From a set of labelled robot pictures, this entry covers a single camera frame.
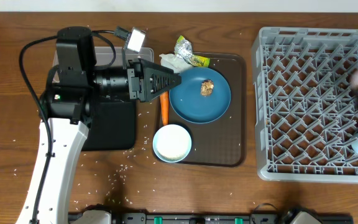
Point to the clear plastic bin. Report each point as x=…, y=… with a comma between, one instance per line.
x=110, y=56

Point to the white crumpled napkin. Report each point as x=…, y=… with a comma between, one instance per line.
x=173, y=62

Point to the black plastic bin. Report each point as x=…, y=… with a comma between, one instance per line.
x=112, y=127

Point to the brown food scrap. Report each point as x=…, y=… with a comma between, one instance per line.
x=207, y=88

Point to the black rail at table edge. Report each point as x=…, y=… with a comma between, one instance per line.
x=264, y=213

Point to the blue plate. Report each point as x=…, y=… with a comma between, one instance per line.
x=188, y=102

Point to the foil snack wrapper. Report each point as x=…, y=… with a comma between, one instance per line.
x=184, y=50

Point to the light blue rice bowl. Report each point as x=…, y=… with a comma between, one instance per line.
x=172, y=143

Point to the grey dishwasher rack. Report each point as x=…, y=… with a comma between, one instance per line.
x=306, y=114

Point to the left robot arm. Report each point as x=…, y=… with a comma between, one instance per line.
x=86, y=105

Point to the orange carrot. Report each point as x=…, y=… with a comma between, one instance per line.
x=164, y=105

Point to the brown serving tray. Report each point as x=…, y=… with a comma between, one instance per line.
x=221, y=142

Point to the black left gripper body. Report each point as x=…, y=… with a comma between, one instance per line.
x=136, y=81

